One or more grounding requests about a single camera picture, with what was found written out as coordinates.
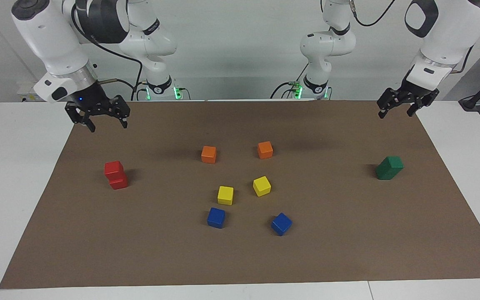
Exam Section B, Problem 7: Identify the blue wooden cube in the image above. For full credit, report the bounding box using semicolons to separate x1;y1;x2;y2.
270;212;293;237
207;207;226;229

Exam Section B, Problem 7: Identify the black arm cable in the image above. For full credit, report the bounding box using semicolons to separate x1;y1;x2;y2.
71;0;144;101
348;0;480;75

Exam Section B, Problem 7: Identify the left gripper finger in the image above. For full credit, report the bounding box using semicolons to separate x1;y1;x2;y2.
376;87;400;120
407;88;440;118

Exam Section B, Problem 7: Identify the brown paper mat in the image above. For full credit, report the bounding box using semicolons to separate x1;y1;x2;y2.
0;100;480;289

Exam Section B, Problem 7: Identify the black base cable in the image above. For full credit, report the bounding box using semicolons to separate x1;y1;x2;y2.
131;81;149;101
270;62;310;100

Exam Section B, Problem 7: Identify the white box with yellow label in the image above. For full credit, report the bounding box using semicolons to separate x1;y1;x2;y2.
17;81;53;102

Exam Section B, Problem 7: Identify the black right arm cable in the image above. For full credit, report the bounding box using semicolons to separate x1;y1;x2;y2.
71;0;144;101

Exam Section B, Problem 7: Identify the red wooden cube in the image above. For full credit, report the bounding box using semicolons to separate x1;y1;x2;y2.
109;173;129;190
104;160;125;176

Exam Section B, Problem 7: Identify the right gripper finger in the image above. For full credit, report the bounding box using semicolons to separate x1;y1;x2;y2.
113;94;131;129
65;102;97;133

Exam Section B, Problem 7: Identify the orange wooden cube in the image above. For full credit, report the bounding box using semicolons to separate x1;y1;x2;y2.
201;145;217;164
257;141;274;160

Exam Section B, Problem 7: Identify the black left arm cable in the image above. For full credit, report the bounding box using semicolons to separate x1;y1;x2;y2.
348;0;480;75

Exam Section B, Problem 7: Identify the green wooden cube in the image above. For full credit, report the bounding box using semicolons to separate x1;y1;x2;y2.
375;165;400;181
380;156;405;173

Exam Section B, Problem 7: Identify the yellow wooden cube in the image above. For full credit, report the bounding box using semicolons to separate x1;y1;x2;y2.
217;186;234;206
252;176;272;197

